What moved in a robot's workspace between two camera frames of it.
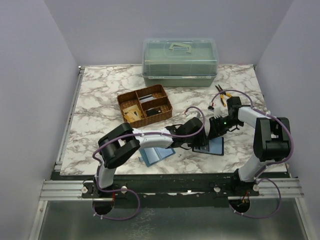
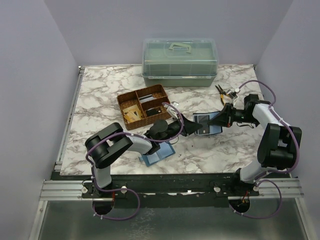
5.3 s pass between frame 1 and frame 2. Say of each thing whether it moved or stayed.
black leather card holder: moved
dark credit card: stayed
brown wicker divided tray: stayed
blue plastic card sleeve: stayed
